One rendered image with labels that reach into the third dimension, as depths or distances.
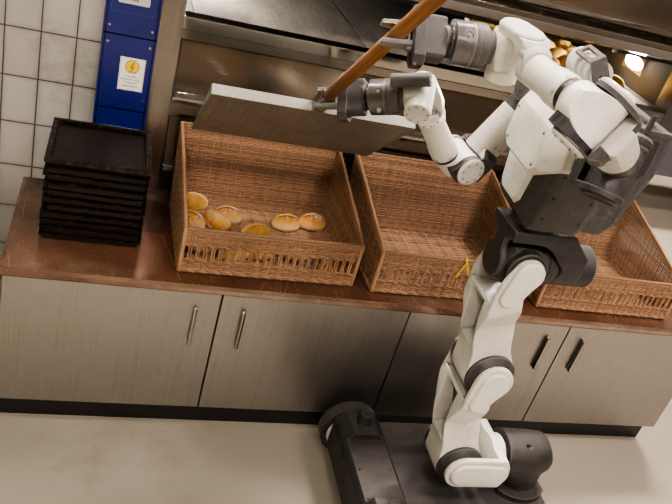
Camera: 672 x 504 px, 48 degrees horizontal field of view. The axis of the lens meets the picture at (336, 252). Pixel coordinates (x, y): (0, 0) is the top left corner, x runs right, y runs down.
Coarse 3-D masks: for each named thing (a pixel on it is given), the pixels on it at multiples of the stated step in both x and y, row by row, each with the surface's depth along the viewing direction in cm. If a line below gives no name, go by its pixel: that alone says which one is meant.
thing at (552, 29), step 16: (416, 0) 228; (448, 0) 231; (480, 16) 237; (496, 16) 236; (512, 16) 238; (544, 32) 260; (560, 32) 244; (576, 32) 245; (624, 48) 252; (640, 48) 253
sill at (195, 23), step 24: (192, 24) 233; (216, 24) 234; (240, 24) 239; (288, 48) 243; (312, 48) 245; (336, 48) 246; (360, 48) 252; (408, 72) 256; (432, 72) 258; (456, 72) 260; (480, 72) 266
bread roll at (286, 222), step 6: (276, 216) 255; (282, 216) 254; (288, 216) 254; (294, 216) 256; (276, 222) 254; (282, 222) 253; (288, 222) 254; (294, 222) 255; (276, 228) 254; (282, 228) 254; (288, 228) 254; (294, 228) 255
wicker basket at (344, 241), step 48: (192, 144) 249; (240, 144) 253; (288, 144) 258; (240, 192) 258; (288, 192) 263; (336, 192) 260; (192, 240) 217; (240, 240) 221; (288, 240) 224; (336, 240) 255
